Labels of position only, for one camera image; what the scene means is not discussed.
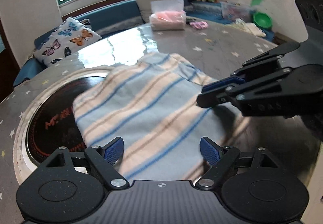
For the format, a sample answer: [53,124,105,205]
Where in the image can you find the black induction cooktop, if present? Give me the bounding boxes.
[25,76,107,164]

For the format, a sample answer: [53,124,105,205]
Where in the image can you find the clear box pink contents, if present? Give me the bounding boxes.
[149,0,186,32]

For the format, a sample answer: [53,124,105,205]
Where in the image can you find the green plastic bowl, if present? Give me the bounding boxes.
[253,12,273,29]

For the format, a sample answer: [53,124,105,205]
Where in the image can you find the grey star tablecloth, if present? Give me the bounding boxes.
[1,23,322,223]

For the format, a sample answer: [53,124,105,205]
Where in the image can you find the blue beige striped shirt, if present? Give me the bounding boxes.
[73,53,246,181]

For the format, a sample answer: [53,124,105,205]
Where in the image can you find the butterfly print pillow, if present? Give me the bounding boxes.
[33,17,101,67]

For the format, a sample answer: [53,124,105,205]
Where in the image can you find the clear storage bin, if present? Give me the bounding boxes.
[220,2,254,22]

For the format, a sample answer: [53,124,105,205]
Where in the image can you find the pink scissors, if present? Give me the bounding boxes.
[189,21,209,30]

